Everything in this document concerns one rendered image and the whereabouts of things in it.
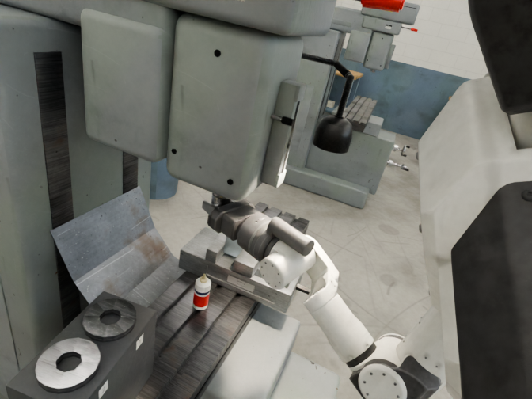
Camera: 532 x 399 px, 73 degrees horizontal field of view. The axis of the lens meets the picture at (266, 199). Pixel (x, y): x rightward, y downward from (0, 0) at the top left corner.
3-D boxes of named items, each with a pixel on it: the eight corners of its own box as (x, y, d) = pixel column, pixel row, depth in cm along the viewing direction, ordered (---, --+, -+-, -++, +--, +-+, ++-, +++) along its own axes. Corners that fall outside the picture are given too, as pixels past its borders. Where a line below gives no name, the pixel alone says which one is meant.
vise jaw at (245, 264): (269, 251, 113) (272, 241, 111) (251, 279, 100) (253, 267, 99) (252, 245, 115) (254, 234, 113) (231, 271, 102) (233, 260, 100)
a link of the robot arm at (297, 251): (277, 246, 82) (316, 274, 76) (241, 267, 75) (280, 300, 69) (283, 205, 76) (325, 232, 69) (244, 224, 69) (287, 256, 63)
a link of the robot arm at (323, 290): (294, 242, 79) (332, 294, 76) (265, 260, 73) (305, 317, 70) (309, 228, 74) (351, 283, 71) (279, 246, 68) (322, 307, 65)
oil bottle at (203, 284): (210, 303, 99) (215, 272, 94) (202, 313, 96) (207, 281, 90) (197, 297, 100) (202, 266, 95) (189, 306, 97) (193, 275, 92)
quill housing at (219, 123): (278, 176, 88) (310, 34, 73) (240, 210, 70) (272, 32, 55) (210, 151, 93) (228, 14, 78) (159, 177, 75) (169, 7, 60)
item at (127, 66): (215, 138, 93) (230, 29, 81) (154, 167, 73) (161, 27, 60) (155, 118, 98) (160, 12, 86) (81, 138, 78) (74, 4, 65)
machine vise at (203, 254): (300, 283, 114) (309, 255, 109) (285, 313, 101) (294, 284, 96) (203, 243, 122) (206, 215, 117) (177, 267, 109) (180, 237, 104)
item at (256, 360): (294, 345, 117) (302, 319, 111) (247, 448, 88) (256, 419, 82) (165, 283, 130) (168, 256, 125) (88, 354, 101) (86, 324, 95)
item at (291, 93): (283, 181, 78) (307, 84, 68) (276, 188, 75) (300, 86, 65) (267, 176, 79) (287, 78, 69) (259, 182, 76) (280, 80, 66)
